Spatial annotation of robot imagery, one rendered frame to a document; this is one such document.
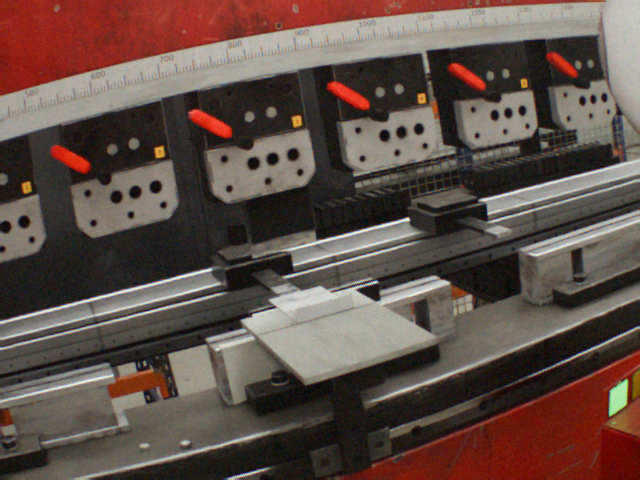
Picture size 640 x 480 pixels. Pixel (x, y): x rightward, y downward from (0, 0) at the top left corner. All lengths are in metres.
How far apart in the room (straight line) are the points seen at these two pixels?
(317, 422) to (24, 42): 0.68
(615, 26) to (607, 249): 1.08
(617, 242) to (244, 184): 0.74
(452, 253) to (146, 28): 0.81
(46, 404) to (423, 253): 0.80
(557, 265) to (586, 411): 0.27
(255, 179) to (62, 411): 0.45
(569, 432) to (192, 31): 0.91
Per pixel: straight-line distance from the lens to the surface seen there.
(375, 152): 1.25
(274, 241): 1.26
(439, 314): 1.37
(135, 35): 1.15
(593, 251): 1.55
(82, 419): 1.25
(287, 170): 1.20
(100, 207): 1.15
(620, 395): 1.27
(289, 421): 1.20
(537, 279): 1.47
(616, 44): 0.51
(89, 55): 1.14
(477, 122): 1.33
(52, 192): 1.70
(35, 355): 1.49
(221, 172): 1.18
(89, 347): 1.49
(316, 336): 1.14
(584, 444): 1.52
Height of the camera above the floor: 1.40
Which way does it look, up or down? 14 degrees down
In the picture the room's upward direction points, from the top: 9 degrees counter-clockwise
